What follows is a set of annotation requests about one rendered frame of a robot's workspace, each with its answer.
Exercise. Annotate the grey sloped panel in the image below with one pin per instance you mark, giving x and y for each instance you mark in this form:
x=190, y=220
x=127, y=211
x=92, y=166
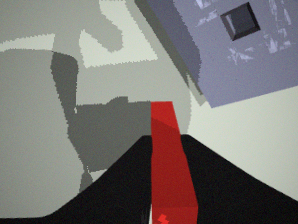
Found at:
x=234, y=56

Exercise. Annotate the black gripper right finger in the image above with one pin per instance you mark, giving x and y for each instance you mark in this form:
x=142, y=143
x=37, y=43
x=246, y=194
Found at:
x=228, y=195

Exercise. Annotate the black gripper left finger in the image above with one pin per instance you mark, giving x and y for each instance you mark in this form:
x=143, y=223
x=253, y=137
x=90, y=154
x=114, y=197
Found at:
x=121, y=195

